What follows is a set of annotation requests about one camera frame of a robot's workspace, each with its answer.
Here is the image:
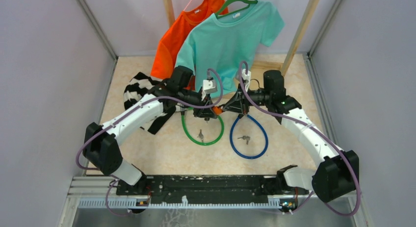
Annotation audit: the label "wooden clothes rack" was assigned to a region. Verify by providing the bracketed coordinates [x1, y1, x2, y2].
[162, 0, 320, 76]

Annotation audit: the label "blue lock keys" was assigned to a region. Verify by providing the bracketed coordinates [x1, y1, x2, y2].
[238, 135, 251, 145]

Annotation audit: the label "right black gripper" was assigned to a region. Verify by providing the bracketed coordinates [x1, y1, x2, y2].
[222, 83, 271, 115]

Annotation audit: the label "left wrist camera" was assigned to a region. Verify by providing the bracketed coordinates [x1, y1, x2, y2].
[201, 79, 218, 100]

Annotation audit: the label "orange t-shirt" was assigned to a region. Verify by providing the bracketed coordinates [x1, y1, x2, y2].
[151, 0, 225, 79]

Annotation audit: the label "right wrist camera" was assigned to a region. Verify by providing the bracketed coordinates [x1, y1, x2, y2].
[235, 68, 251, 92]

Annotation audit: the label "orange padlock with keys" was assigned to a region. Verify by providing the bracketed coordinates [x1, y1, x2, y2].
[211, 105, 224, 116]

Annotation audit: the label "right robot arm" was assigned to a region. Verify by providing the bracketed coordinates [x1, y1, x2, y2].
[223, 68, 361, 203]

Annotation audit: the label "green cable lock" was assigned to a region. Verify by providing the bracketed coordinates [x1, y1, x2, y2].
[180, 108, 225, 146]

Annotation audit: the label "aluminium rail frame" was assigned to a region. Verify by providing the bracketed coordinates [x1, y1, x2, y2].
[66, 175, 363, 210]

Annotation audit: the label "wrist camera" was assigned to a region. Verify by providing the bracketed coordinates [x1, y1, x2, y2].
[235, 68, 251, 92]
[201, 79, 218, 100]

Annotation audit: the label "blue cable lock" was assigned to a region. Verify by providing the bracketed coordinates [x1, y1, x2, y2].
[229, 114, 269, 160]

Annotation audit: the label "green hanger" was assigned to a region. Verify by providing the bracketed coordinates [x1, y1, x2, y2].
[214, 0, 260, 18]

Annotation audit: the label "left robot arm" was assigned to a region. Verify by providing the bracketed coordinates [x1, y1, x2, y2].
[76, 66, 224, 195]

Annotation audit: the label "green lock keys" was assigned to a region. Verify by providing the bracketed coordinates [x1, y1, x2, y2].
[198, 129, 204, 143]

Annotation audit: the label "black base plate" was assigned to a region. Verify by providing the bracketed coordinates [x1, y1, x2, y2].
[116, 175, 308, 204]

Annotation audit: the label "teal t-shirt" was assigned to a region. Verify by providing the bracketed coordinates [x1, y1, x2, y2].
[175, 1, 285, 94]

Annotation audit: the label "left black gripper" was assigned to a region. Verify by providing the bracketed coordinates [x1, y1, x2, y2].
[179, 88, 218, 119]

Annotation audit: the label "black white striped garment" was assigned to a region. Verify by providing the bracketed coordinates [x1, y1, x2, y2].
[123, 72, 178, 135]

